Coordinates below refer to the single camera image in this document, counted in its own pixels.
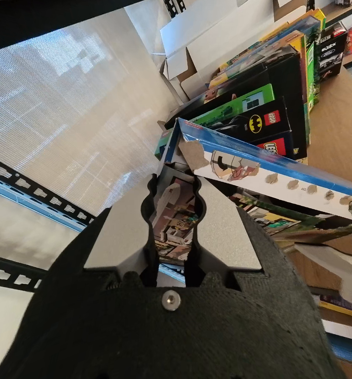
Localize white mesh window blind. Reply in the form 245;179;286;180
0;7;178;218

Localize small black car toy box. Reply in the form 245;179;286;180
317;21;348;78

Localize camper van toy brick box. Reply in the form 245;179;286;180
151;117;352;285

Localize row of Lego boxes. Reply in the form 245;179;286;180
164;44;308;165

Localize bright green toy brick box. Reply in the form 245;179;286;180
155;84;276;160

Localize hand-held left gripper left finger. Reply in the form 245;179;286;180
84;174;160;288

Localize green plant toy brick box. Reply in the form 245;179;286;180
226;15;322;114

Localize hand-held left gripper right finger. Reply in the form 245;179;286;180
184;176;261;287

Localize background wooden shelf unit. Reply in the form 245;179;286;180
323;0;352;66

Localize dark blue toy brick box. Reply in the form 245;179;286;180
191;96;295;159

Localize white cardboard box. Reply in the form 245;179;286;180
160;0;308;101

